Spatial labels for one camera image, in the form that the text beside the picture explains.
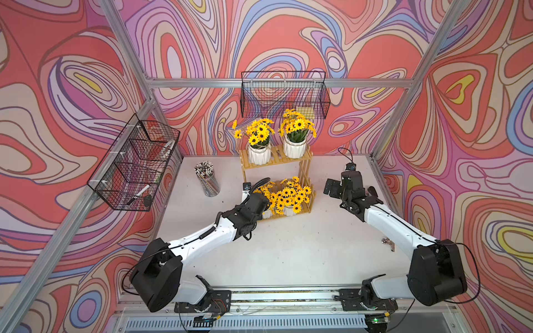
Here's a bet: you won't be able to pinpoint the wooden two-tier shelf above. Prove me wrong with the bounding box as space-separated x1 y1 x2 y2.
240 145 316 220

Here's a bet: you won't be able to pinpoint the sunflower pot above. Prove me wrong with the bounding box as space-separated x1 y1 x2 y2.
231 118 274 166
276 176 312 216
279 109 316 159
254 183 281 220

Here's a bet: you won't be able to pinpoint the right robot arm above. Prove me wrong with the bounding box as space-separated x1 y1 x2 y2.
323 170 468 309

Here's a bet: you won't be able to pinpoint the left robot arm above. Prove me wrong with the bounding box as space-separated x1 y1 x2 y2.
129 193 270 312

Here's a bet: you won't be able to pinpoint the grey black stapler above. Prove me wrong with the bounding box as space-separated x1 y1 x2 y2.
366 186 378 198

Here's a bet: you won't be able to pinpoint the clear cup of pencils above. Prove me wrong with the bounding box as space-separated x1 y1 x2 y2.
194 161 220 197

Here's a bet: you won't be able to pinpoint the metal binder clip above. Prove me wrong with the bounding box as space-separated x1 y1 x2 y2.
381 237 396 252

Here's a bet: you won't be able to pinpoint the yellow sticky notes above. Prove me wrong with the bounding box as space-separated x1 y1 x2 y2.
296 107 315 120

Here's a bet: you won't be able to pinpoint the white marker in basket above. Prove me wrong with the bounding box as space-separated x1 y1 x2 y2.
126 185 151 205

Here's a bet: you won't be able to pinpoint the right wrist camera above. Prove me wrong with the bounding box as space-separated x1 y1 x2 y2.
345 162 357 171

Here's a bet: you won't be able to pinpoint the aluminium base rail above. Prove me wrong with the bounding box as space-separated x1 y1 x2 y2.
106 285 469 332

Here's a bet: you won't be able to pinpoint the left black wire basket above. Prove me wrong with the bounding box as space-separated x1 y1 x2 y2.
87 115 180 212

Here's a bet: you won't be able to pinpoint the black wire basket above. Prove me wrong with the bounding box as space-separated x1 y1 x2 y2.
240 69 331 120
87 115 180 212

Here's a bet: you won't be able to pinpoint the back black wire basket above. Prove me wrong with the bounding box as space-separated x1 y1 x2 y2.
240 69 331 120

